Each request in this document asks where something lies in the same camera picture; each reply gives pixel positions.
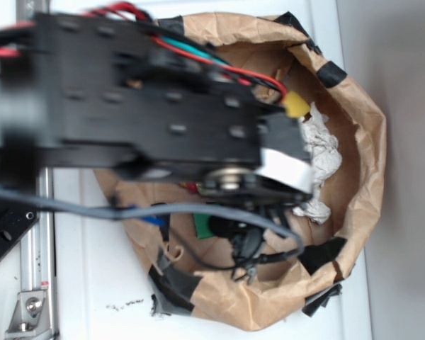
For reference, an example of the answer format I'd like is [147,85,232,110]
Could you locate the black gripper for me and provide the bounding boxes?
[208,203,305,284]

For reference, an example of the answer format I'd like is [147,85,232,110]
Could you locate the green rectangular block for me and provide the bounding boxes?
[193,213,214,239]

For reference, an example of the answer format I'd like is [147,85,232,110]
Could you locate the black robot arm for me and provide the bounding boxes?
[0,11,312,279]

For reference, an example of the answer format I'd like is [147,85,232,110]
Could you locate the brown paper bag bin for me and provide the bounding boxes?
[91,11,387,332]

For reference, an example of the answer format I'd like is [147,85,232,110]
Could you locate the crumpled white paper towel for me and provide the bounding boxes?
[293,102,342,225]

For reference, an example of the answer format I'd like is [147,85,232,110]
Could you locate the yellow sponge wedge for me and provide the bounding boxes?
[282,91,310,118]

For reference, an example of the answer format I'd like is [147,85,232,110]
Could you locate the white tray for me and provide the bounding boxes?
[55,1,372,339]

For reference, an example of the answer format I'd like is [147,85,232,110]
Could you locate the multicolour twisted rope toy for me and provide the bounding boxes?
[180,182,202,194]

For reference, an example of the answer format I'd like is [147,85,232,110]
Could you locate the red and green wires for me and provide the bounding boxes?
[0,1,290,105]

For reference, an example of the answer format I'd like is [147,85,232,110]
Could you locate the aluminium extrusion rail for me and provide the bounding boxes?
[15,0,60,340]

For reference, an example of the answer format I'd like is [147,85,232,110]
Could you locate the metal corner bracket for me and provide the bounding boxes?
[5,290,52,339]

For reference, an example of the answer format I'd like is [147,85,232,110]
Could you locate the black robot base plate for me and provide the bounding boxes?
[0,198,38,262]

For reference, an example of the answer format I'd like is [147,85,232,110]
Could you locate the grey cable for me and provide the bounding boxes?
[0,181,305,259]

